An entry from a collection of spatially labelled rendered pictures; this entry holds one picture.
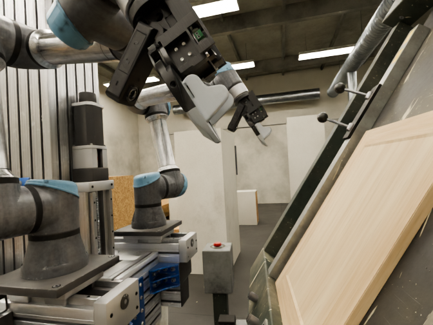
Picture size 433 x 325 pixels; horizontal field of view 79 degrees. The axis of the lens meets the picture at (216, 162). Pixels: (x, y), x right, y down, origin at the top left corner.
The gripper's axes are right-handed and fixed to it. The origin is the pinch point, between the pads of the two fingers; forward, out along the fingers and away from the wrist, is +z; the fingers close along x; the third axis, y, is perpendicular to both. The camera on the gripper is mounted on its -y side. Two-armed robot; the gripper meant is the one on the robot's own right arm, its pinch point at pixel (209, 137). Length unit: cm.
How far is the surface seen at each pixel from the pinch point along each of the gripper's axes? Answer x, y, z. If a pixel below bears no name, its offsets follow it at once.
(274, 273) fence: 57, -15, 38
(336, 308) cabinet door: 16.0, 1.1, 34.4
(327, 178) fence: 59, 16, 19
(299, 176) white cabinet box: 423, 19, 39
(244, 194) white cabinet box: 540, -97, 22
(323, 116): 65, 27, 1
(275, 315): 34, -15, 39
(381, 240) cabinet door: 16.0, 13.5, 27.4
